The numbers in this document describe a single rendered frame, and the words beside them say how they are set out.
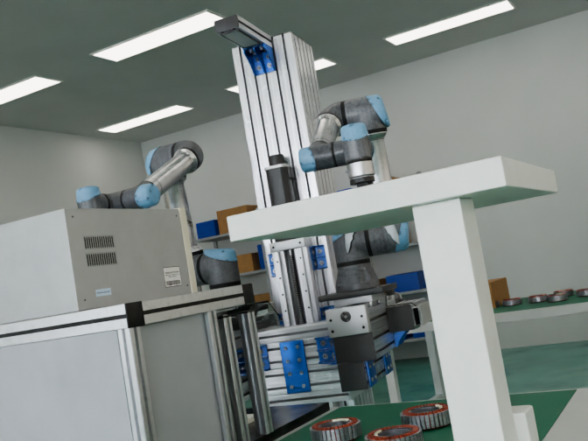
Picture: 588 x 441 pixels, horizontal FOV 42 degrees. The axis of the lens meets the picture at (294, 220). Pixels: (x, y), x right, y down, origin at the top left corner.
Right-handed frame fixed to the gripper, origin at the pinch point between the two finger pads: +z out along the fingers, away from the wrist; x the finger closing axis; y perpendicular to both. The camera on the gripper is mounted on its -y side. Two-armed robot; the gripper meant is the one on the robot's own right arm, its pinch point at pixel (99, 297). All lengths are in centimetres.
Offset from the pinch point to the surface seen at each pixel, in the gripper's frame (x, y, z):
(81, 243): -51, -77, -10
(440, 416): -109, -43, 37
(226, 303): -69, -53, 7
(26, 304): -37, -78, 0
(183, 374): -65, -69, 19
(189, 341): -65, -66, 13
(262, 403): -69, -42, 31
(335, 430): -88, -50, 37
